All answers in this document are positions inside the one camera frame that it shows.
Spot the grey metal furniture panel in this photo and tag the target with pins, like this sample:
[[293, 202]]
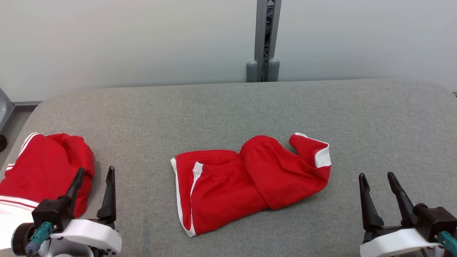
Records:
[[4, 107]]

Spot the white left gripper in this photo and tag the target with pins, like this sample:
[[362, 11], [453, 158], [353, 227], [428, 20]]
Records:
[[89, 233]]

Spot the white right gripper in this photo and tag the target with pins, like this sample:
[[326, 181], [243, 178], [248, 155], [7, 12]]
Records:
[[396, 244]]

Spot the black caster wheel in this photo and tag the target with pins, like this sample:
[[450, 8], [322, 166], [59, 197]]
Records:
[[2, 143]]

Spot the grey cylindrical post foot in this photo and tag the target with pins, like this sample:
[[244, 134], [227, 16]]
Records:
[[251, 71], [274, 69]]

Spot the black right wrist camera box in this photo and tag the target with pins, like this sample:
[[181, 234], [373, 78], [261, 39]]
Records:
[[435, 219]]

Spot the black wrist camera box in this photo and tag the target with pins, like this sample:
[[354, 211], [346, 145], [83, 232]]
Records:
[[51, 212], [435, 219]]

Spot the red basketball jersey white trim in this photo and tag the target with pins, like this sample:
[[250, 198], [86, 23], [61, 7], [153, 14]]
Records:
[[43, 167]]

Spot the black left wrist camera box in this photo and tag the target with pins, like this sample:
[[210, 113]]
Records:
[[51, 212]]

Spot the grey metal partition post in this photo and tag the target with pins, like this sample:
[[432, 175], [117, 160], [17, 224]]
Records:
[[260, 32]]

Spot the red shorts with white stripes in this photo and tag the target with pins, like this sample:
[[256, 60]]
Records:
[[228, 192]]

